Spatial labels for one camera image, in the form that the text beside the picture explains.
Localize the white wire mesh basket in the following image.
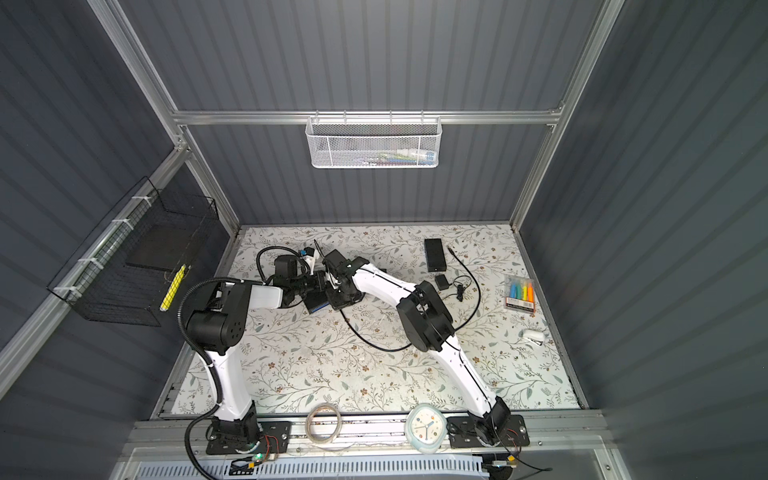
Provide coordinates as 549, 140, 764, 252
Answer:
305, 117, 443, 169

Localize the black wire basket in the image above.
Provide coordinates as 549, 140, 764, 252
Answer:
48, 179, 219, 327

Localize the white round clock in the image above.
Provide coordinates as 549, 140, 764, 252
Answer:
405, 403, 448, 454

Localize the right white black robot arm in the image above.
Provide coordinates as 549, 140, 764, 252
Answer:
323, 250, 511, 446

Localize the floral table mat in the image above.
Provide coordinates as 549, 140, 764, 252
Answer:
229, 224, 579, 414

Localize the small white cylinder object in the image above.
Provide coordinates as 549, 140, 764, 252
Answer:
521, 329, 547, 346

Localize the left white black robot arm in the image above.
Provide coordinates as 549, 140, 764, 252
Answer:
177, 247, 322, 455

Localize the highlighter marker pack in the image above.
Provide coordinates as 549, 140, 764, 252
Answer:
504, 275, 536, 315

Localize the clear tape roll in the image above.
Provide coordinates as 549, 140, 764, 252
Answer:
305, 402, 343, 445

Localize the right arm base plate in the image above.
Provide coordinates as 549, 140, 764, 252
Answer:
447, 415, 530, 449

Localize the small black power adapter right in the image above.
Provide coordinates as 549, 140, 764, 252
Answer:
435, 274, 450, 291

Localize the black flat box in basket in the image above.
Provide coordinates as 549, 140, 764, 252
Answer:
125, 225, 203, 272

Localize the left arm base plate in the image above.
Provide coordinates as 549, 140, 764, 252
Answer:
206, 418, 292, 455

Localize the yellow black striped item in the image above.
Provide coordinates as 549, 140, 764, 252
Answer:
159, 264, 188, 312

